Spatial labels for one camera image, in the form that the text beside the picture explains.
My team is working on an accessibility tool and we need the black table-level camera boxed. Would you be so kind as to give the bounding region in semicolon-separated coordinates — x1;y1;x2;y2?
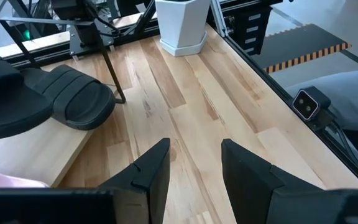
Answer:
291;86;335;128

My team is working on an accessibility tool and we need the black camera cable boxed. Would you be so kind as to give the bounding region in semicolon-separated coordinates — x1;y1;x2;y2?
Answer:
329;119;358;180

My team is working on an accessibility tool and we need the white plant pot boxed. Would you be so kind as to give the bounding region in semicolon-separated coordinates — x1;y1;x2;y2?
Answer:
155;0;211;58

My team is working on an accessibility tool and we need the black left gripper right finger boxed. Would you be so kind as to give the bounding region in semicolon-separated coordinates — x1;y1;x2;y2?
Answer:
221;138;326;224

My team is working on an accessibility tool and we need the black drawer unit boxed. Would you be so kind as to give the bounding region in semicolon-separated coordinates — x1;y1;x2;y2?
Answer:
228;4;273;57

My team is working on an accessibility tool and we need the pink rubber slide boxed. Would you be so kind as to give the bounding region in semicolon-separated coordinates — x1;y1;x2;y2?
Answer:
0;167;50;190

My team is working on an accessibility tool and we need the silver aluminium extrusion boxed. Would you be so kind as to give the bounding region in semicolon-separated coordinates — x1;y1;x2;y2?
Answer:
210;0;229;38

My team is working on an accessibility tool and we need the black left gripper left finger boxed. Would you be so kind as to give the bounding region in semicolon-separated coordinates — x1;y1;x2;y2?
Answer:
99;138;171;224

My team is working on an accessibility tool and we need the black rubber slide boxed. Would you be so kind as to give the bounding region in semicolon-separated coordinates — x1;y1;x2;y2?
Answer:
0;43;54;141
20;64;117;131

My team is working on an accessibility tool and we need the black striped floor mat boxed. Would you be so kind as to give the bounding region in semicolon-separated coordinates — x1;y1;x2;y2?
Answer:
250;23;353;75

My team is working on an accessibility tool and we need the black metal wooden shelf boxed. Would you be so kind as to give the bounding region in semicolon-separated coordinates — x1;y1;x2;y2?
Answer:
0;17;127;189

